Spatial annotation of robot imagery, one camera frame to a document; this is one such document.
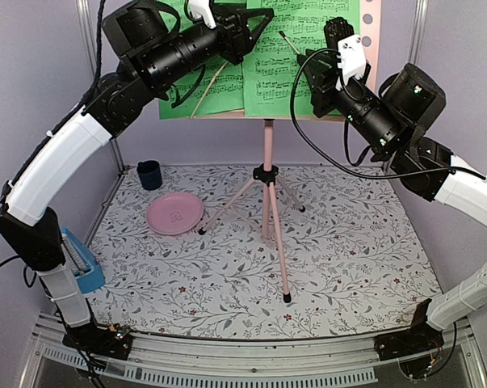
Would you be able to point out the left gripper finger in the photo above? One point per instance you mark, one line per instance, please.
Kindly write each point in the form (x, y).
(255, 21)
(224, 8)

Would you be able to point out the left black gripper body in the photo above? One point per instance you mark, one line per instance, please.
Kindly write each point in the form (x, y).
(170, 59)

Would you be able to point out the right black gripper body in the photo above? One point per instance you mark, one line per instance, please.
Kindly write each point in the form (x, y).
(375, 123)

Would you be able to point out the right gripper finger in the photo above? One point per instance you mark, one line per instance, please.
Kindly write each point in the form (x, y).
(327, 65)
(309, 71)

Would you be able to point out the green sheet music stack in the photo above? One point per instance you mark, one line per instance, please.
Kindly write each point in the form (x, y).
(269, 71)

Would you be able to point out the green sheet music page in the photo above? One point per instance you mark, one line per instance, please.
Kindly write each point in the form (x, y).
(221, 90)

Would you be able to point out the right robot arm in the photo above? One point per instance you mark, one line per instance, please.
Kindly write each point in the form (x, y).
(433, 172)

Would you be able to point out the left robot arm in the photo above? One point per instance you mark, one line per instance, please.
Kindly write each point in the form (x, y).
(27, 222)

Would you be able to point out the dark blue cup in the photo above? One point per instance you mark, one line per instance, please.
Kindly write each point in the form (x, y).
(150, 175)

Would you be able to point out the pink plate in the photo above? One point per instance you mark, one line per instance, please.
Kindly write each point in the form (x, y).
(174, 214)

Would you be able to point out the floral table mat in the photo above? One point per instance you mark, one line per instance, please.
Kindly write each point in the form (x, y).
(351, 261)

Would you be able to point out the blue melodica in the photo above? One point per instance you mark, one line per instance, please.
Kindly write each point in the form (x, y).
(83, 263)

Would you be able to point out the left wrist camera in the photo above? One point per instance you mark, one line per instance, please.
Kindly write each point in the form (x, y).
(200, 11)

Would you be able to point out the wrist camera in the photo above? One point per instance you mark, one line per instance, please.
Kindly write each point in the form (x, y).
(200, 11)
(340, 36)

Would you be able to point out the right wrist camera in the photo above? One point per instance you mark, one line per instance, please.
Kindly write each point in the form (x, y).
(340, 36)

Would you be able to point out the left aluminium frame post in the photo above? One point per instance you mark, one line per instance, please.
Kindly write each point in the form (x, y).
(87, 22)

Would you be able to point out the aluminium frame post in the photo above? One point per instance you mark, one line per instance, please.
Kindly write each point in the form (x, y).
(417, 30)
(87, 22)

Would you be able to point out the right aluminium frame post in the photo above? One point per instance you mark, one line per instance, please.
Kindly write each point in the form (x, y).
(417, 30)

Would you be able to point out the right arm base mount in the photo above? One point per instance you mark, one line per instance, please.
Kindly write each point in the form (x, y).
(418, 337)

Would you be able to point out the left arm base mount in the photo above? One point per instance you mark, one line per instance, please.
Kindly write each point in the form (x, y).
(114, 341)

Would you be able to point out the front aluminium rail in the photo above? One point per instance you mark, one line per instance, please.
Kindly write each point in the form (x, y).
(175, 361)

